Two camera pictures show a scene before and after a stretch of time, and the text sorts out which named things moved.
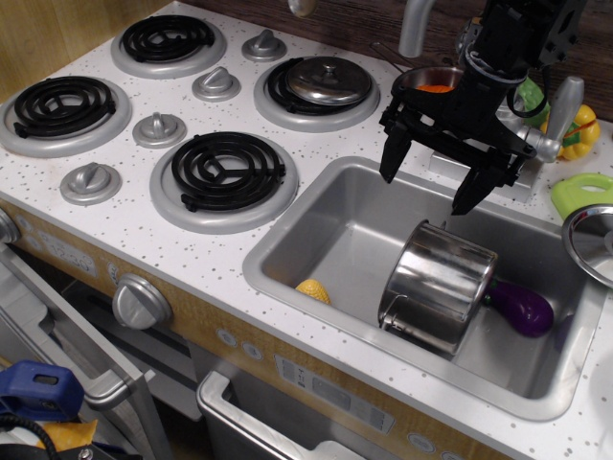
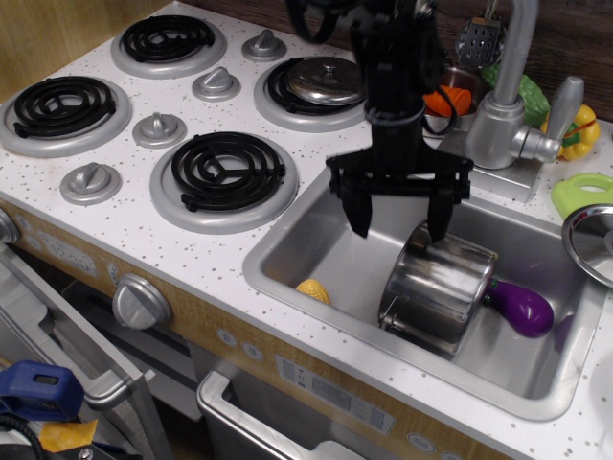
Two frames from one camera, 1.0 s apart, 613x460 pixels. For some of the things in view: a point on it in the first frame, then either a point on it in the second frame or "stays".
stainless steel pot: x=435 y=287 stays
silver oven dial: x=139 y=304 stays
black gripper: x=467 y=120 to x=398 y=157
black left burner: x=58 y=103 stays
